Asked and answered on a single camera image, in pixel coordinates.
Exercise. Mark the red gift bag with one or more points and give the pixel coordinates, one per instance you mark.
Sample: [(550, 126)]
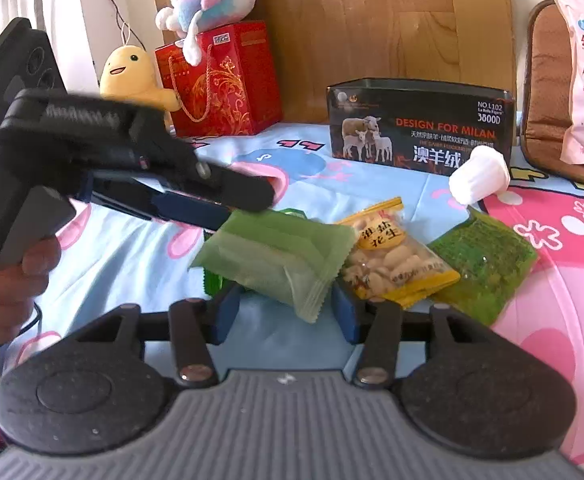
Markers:
[(231, 90)]

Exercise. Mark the yellow plush toy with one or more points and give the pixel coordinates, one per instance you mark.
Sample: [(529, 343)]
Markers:
[(126, 75)]

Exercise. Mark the brown seat cushion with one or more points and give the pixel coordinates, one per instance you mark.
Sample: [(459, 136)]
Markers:
[(547, 85)]

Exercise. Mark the cartoon printed bed sheet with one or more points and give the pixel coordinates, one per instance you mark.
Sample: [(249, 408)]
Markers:
[(121, 260)]

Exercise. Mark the wooden headboard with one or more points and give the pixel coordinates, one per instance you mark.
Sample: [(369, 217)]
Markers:
[(372, 20)]

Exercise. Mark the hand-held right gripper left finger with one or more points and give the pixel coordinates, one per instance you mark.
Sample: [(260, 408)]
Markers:
[(226, 310)]

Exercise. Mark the pastel plush toy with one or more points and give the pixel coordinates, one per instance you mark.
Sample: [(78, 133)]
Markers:
[(216, 0)]

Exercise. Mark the black box with sheep print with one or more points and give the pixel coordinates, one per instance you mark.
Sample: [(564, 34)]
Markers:
[(422, 130)]

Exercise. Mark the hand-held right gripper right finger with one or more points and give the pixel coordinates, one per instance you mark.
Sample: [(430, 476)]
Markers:
[(344, 315)]

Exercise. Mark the yellow peanut packet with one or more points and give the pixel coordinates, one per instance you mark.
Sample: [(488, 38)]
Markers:
[(387, 260)]

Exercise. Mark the white pleated snack cup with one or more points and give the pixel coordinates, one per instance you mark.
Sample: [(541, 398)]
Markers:
[(479, 175)]

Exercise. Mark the bright green snack packet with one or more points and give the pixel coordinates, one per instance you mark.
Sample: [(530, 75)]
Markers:
[(212, 282)]

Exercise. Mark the person's left hand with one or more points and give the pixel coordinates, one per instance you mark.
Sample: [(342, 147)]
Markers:
[(1, 300)]

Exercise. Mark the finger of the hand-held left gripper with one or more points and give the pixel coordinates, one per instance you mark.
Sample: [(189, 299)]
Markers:
[(242, 192), (186, 210)]

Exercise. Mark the dark green snack packet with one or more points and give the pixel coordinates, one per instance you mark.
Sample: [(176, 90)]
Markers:
[(482, 265)]

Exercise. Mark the pale green snack packet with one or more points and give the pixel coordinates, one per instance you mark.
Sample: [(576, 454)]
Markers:
[(272, 250)]

